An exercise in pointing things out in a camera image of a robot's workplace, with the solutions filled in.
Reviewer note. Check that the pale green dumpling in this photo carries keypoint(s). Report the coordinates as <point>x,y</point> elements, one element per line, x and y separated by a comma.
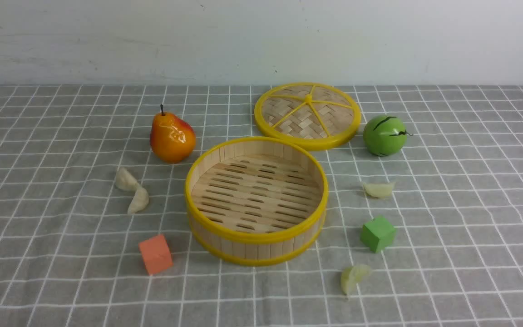
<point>352,276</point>
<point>379,190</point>

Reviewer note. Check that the white dumpling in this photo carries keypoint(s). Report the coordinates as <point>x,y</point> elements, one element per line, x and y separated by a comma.
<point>125,181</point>
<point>139,202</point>

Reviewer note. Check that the pale green dumpling front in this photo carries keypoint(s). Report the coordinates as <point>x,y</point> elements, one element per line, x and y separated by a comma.
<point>352,276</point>

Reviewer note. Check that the bamboo steamer tray yellow rim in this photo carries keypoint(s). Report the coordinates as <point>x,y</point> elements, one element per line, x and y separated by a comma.
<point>256,201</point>

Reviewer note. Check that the woven steamer lid yellow rim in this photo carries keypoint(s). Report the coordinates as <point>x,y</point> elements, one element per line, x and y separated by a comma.
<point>313,116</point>

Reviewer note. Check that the orange red toy pear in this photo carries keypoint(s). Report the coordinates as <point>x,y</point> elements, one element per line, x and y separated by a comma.
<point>171,138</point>

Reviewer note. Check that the green toy watermelon ball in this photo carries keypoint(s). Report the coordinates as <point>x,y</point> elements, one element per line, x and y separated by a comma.
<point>385,135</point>

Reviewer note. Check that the green cube block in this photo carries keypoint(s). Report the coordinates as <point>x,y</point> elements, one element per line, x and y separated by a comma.
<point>378,234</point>

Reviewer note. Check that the orange cube block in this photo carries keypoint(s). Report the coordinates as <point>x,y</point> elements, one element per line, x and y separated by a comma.
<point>156,254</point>

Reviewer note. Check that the grey checked tablecloth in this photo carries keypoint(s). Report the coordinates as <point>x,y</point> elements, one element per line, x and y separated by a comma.
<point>69,254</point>

